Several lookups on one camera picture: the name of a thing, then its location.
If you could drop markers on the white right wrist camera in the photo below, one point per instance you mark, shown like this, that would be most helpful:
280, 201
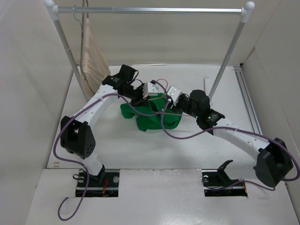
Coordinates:
174, 94

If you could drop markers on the pink wire hanger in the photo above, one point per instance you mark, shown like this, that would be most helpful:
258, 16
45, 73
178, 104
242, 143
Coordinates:
163, 83

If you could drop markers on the aluminium rail at right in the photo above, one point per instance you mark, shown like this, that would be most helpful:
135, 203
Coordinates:
247, 100

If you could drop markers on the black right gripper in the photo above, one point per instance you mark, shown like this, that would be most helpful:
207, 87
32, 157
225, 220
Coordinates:
175, 108

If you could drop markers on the white and metal clothes rack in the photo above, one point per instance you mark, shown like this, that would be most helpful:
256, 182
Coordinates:
244, 13

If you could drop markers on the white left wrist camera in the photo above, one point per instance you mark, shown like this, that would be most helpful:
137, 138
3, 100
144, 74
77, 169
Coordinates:
150, 89

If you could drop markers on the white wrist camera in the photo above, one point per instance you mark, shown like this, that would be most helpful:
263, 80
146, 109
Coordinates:
150, 89
174, 94

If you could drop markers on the beige garment on hanger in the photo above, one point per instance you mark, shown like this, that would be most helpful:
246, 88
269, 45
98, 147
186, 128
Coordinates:
94, 67

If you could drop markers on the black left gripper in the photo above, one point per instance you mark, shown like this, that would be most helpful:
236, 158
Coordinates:
143, 102

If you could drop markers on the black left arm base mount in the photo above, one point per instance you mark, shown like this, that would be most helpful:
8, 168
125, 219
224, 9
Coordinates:
108, 188

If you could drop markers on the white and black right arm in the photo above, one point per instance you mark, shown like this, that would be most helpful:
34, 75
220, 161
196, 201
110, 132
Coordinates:
273, 162

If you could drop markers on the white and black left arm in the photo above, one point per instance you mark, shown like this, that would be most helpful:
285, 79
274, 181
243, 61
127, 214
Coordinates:
77, 137

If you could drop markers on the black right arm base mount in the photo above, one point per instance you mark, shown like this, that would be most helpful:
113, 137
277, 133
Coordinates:
216, 183

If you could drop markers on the green t shirt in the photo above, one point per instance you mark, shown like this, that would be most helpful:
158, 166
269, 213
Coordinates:
155, 104

